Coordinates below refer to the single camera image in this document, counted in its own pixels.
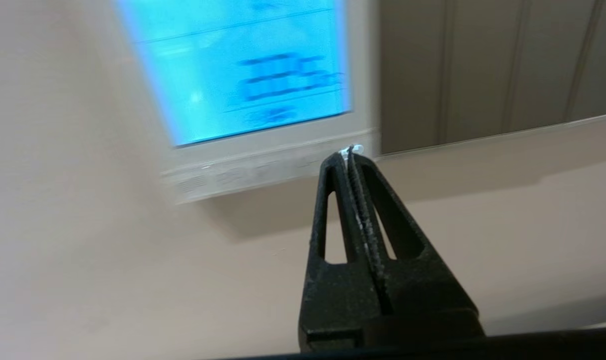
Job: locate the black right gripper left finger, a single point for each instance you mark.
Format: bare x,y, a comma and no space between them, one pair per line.
333,300

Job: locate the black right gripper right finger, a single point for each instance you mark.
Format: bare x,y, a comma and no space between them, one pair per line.
423,295

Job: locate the gray single-rocker wall switch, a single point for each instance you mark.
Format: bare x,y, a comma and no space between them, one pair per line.
605,55

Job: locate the white wall thermostat controller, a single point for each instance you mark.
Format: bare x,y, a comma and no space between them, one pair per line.
243,75

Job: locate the gray three-rocker wall switch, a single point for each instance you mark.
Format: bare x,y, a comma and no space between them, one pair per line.
478,65

